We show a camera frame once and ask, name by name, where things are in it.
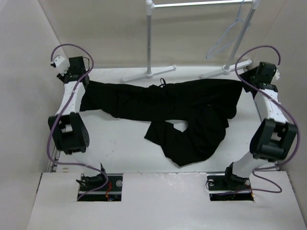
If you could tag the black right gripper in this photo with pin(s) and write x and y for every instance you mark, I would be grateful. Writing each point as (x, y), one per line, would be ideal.
(247, 74)

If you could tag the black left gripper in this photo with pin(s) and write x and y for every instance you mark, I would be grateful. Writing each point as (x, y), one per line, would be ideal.
(61, 77)

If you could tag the black trousers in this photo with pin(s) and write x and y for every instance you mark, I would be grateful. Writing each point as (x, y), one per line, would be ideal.
(188, 120)

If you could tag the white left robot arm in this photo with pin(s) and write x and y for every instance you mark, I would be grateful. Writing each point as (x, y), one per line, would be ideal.
(66, 126)

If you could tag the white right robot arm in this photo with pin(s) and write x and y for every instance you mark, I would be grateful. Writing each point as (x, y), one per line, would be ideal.
(275, 135)

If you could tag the white clothes rack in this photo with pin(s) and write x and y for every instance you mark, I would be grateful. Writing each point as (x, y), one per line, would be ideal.
(180, 33)

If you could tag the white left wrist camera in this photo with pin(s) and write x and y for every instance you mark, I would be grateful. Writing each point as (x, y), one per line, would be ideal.
(61, 64)

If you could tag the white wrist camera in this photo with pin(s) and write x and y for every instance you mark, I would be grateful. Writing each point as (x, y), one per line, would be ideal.
(61, 64)
(277, 75)

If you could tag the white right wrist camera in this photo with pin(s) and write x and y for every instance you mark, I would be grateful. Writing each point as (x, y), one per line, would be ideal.
(277, 75)

